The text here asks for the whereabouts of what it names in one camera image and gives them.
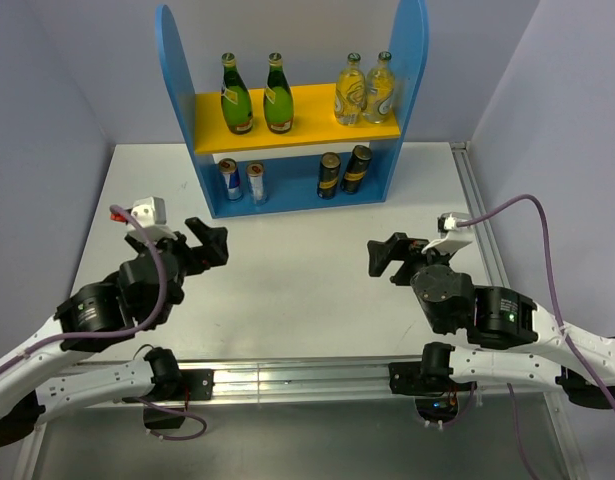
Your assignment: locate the blue silver energy can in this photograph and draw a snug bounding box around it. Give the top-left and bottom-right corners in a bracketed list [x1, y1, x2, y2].
[246, 162, 267, 205]
[218, 158, 243, 202]

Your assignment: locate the black yellow tonic can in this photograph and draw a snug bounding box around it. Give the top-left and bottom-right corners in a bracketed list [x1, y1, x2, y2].
[317, 152, 341, 199]
[340, 145, 373, 194]

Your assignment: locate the green glass bottle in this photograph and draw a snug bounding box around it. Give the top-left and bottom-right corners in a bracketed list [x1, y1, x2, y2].
[221, 52, 253, 135]
[263, 52, 294, 134]

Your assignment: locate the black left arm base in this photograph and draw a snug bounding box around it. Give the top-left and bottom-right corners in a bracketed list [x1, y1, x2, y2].
[143, 369, 214, 431]

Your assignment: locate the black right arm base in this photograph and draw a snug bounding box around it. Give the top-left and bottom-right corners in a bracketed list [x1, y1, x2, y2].
[388, 361, 473, 397]

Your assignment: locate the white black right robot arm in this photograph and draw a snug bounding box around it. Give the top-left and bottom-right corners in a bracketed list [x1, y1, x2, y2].
[368, 233, 615, 410]

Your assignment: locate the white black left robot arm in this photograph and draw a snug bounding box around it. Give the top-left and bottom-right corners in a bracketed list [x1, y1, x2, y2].
[0, 208, 229, 448]

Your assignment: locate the blue and yellow shelf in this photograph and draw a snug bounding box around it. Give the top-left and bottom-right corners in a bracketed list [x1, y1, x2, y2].
[155, 1, 429, 218]

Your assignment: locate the clear yellow glass bottle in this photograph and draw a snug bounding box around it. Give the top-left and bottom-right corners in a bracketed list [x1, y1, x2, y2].
[363, 51, 395, 124]
[334, 52, 366, 126]

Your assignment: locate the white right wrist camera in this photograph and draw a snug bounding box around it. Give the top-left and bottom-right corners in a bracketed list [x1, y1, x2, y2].
[422, 212, 475, 255]

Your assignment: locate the aluminium rail frame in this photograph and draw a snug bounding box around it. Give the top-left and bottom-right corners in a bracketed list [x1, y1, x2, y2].
[14, 141, 588, 480]

